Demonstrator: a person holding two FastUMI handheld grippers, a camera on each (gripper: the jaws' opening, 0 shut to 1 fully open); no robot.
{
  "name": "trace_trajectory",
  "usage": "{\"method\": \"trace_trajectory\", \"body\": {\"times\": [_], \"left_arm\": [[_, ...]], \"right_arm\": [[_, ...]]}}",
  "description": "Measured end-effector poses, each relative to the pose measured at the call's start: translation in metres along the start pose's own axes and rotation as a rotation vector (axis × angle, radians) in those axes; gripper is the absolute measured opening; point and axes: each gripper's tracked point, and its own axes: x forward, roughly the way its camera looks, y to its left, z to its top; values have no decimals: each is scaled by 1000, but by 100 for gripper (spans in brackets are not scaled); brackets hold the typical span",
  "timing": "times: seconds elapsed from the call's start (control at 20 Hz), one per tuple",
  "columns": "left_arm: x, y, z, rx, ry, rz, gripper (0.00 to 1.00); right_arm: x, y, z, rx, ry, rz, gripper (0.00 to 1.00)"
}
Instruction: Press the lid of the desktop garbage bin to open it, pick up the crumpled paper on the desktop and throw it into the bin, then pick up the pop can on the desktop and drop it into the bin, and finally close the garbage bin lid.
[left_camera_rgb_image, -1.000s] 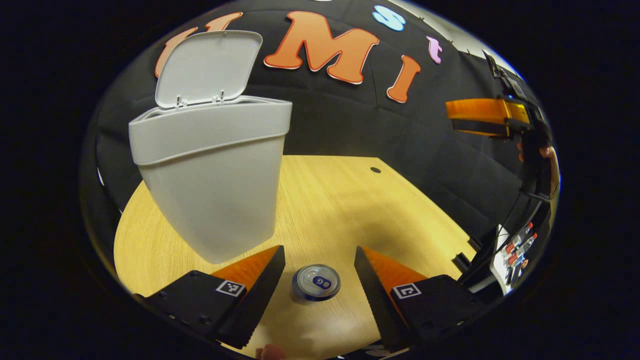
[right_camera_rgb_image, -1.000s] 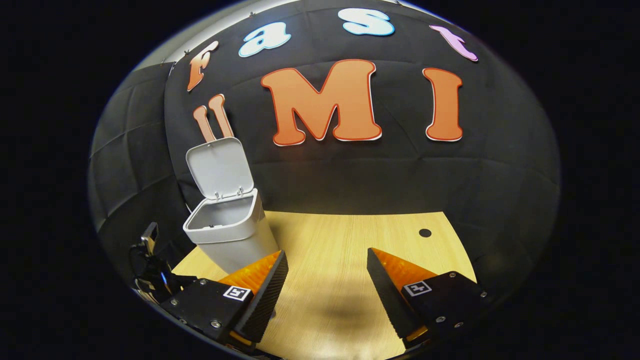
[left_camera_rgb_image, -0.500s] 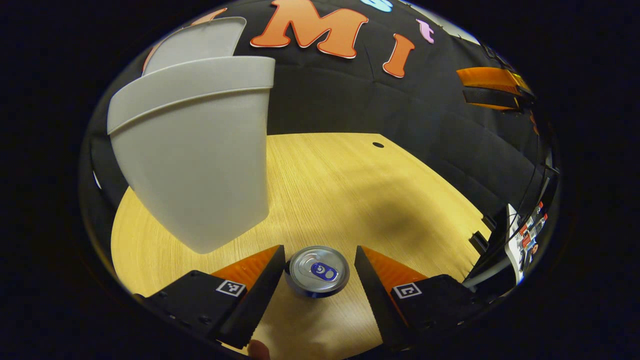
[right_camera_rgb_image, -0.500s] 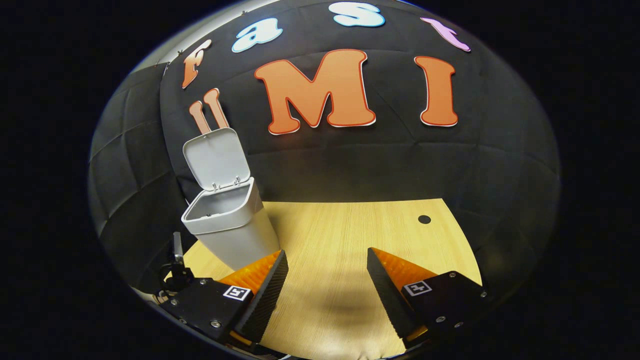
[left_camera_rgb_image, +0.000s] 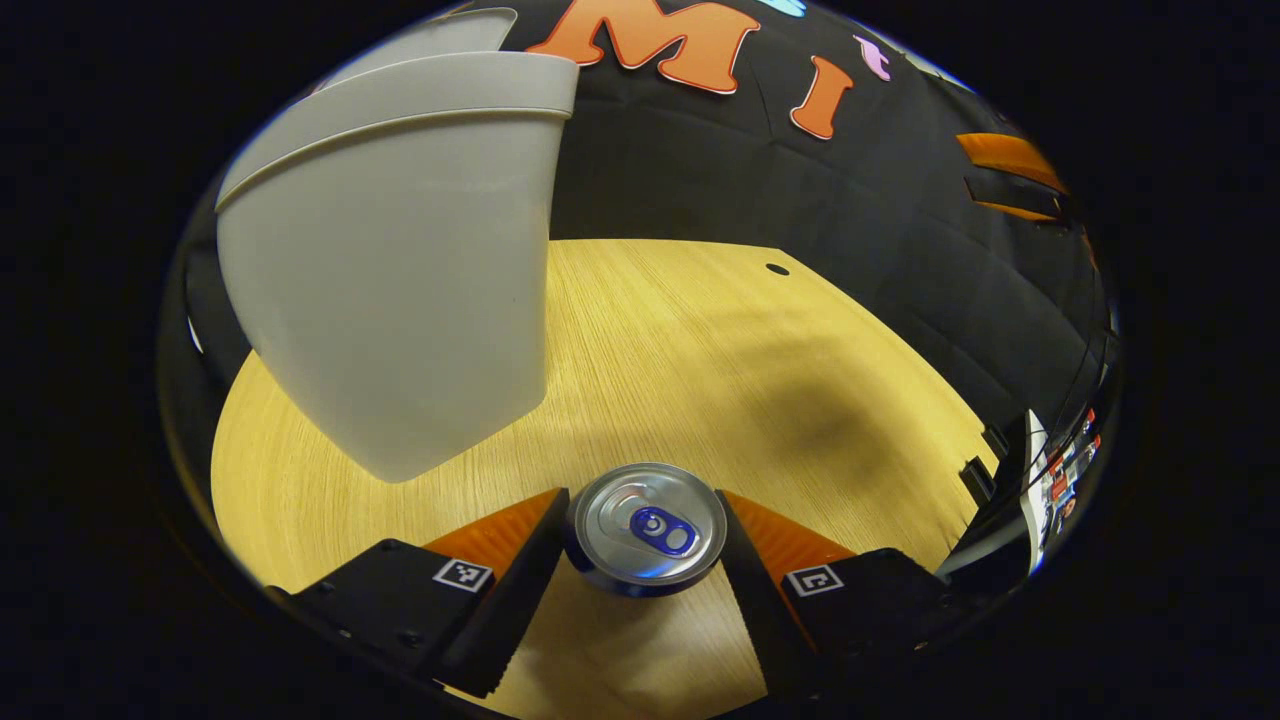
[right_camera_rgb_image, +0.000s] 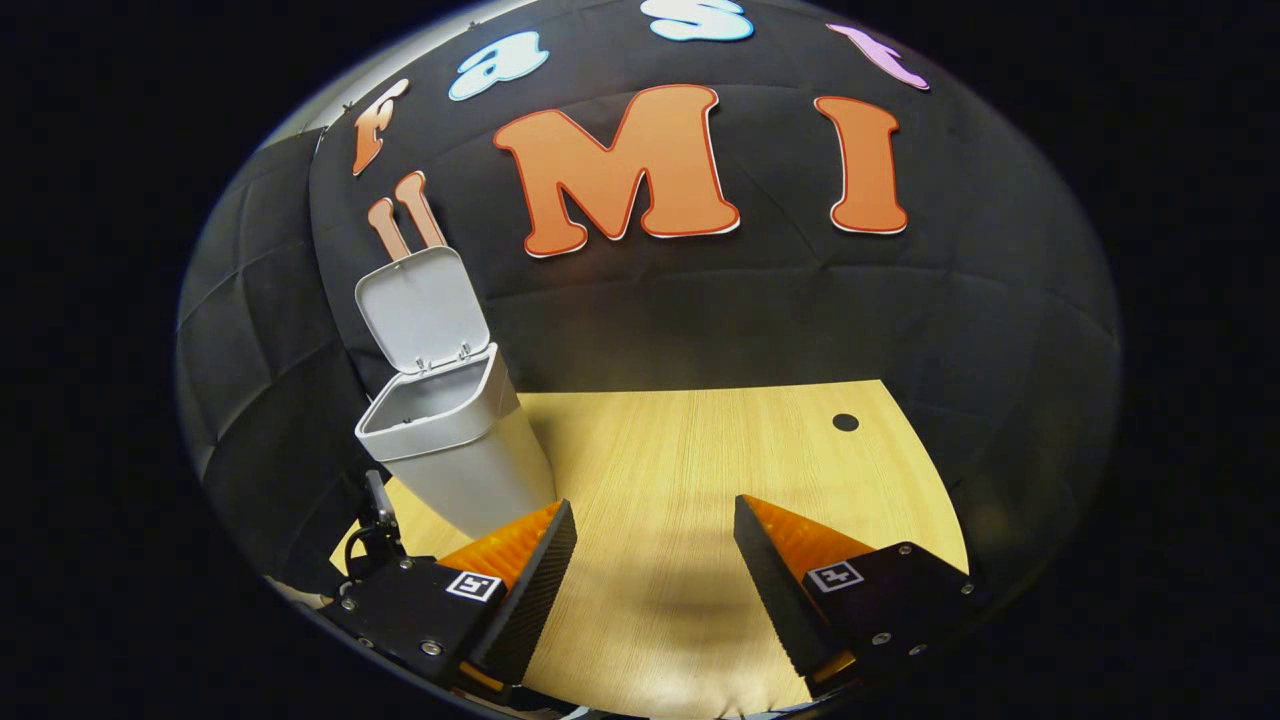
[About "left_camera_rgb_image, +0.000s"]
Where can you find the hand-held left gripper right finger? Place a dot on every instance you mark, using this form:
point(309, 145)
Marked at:
point(755, 610)

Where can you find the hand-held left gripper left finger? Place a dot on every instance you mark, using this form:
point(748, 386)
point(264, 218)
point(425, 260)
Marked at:
point(515, 600)

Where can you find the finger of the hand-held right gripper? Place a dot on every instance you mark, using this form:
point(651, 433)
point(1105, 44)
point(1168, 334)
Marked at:
point(1005, 155)
point(1015, 200)

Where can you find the silver blue pop can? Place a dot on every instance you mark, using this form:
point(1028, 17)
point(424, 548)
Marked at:
point(610, 500)

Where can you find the white desktop garbage bin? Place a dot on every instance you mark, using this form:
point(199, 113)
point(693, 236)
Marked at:
point(400, 300)

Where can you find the black backdrop cloth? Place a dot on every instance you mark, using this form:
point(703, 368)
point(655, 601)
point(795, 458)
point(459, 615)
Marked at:
point(750, 170)

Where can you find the black desk edge bracket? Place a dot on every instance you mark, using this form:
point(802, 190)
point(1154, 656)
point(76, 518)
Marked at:
point(997, 441)
point(977, 480)

